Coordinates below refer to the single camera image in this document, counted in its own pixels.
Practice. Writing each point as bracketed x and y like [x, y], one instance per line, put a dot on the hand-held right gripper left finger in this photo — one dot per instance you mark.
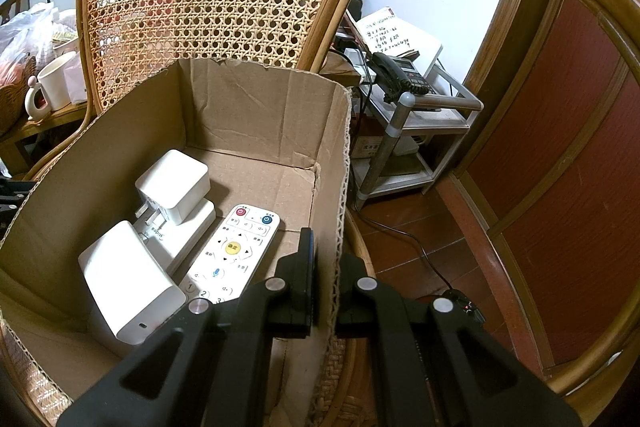
[297, 287]

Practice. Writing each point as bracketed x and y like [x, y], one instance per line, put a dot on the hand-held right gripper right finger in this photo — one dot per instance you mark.
[350, 302]

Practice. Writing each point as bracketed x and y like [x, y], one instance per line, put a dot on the white remote control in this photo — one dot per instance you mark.
[235, 267]

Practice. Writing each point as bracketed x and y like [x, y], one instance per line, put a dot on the white power adapter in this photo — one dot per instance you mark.
[190, 237]

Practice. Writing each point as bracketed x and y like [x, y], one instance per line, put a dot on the large white charger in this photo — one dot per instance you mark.
[125, 287]

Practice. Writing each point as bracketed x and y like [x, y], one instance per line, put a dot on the small white cube charger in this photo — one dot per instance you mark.
[172, 179]

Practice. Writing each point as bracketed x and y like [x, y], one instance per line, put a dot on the cardboard box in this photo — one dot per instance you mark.
[260, 117]

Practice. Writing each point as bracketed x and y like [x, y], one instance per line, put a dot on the brown woven basket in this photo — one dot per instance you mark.
[15, 102]

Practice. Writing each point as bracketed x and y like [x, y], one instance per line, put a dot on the white ceramic mug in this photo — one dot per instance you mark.
[55, 82]

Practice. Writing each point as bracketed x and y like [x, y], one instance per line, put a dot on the white tissue packet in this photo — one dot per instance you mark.
[77, 82]

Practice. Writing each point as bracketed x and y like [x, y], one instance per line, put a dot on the white labelled box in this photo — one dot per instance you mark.
[367, 147]

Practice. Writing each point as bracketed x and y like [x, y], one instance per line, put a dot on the white bowl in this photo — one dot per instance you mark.
[65, 47]

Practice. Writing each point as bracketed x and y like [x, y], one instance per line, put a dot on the white device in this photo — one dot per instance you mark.
[410, 144]

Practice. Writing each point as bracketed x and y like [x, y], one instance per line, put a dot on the clear plastic bag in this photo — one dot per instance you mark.
[25, 27]

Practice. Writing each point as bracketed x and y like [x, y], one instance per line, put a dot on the grey metal shelf rack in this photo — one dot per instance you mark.
[395, 127]

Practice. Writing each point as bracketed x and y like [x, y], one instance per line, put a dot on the dark wooden chair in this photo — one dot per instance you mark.
[10, 7]

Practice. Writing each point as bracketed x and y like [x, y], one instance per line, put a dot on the white power strip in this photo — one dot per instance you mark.
[357, 62]

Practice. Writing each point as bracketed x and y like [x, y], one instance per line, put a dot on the black desk telephone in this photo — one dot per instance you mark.
[405, 72]

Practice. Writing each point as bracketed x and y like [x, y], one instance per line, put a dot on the brown wooden door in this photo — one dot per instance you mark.
[565, 157]

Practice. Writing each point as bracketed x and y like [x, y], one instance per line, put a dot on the white flat panel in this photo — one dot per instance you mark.
[431, 52]

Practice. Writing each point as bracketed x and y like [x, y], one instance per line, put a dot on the handwritten open notebook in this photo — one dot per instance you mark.
[390, 32]

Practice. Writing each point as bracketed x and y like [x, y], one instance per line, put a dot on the black bag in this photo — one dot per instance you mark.
[355, 12]

